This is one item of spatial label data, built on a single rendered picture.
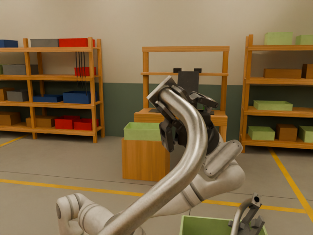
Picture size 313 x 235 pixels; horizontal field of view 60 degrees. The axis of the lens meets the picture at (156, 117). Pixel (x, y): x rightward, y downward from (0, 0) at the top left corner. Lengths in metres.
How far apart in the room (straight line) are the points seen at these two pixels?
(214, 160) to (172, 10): 5.50
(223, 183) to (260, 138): 4.89
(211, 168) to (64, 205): 0.69
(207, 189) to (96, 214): 0.37
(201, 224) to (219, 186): 0.89
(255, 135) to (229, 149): 4.97
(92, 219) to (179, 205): 0.31
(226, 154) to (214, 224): 1.04
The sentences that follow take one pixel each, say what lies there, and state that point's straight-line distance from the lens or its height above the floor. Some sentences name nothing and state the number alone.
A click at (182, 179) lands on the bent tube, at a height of 1.62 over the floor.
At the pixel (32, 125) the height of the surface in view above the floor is 0.33.
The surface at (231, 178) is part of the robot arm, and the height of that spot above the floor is 1.50.
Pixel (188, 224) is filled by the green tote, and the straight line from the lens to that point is 1.56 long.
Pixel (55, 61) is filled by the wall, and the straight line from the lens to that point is 6.84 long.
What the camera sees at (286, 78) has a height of 1.43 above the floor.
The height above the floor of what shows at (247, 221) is 1.04.
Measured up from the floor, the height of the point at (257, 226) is 1.12.
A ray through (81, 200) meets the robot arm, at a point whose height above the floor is 1.25.
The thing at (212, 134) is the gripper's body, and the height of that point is 1.63.
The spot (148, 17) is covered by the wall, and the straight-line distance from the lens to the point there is 6.03.
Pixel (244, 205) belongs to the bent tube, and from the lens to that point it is 1.40.
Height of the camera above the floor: 1.78
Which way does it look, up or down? 12 degrees down
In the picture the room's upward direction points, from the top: straight up
